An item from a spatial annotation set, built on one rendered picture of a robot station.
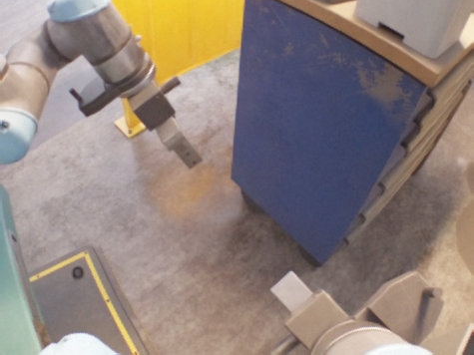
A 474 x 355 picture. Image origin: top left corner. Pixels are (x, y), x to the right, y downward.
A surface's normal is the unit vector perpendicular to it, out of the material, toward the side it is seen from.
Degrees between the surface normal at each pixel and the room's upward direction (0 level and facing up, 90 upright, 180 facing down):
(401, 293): 25
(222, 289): 0
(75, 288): 0
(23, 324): 0
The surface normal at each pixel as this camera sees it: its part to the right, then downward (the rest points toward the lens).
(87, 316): 0.06, -0.63
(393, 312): -0.17, -0.31
